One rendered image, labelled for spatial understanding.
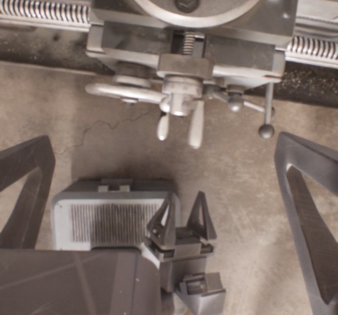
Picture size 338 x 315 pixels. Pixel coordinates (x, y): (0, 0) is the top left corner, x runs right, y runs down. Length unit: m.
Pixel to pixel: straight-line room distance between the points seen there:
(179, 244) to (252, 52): 0.34
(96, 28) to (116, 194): 0.74
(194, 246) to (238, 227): 1.05
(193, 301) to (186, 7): 0.42
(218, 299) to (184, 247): 0.09
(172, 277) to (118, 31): 0.41
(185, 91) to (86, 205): 0.83
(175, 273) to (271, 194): 1.09
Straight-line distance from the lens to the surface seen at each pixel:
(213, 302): 0.46
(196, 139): 0.47
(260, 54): 0.56
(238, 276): 1.65
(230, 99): 0.63
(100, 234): 1.26
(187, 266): 0.50
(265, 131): 0.76
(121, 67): 0.70
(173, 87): 0.51
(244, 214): 1.52
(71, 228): 1.29
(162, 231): 0.47
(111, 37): 0.56
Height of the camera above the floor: 1.40
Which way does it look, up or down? 84 degrees down
